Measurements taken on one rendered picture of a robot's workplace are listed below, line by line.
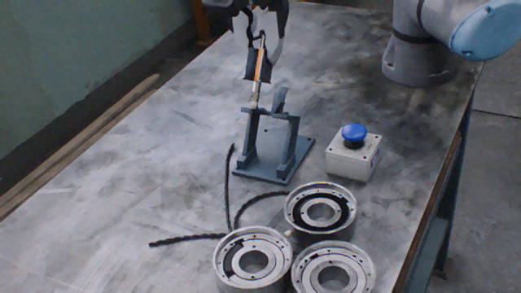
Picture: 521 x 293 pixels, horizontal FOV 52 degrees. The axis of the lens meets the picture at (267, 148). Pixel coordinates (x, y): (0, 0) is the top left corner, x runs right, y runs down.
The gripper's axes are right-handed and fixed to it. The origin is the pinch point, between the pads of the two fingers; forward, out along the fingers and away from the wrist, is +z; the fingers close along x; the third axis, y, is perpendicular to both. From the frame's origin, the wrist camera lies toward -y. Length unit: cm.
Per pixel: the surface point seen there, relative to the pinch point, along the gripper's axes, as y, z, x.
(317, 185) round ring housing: -6.9, 16.2, -11.0
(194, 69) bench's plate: 23.9, 19.6, 29.9
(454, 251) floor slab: 64, 100, -28
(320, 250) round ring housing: -18.1, 16.8, -15.5
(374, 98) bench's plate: 23.9, 19.6, -10.8
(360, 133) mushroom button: 2.5, 12.4, -14.6
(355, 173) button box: -0.1, 18.3, -14.7
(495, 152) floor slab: 120, 100, -34
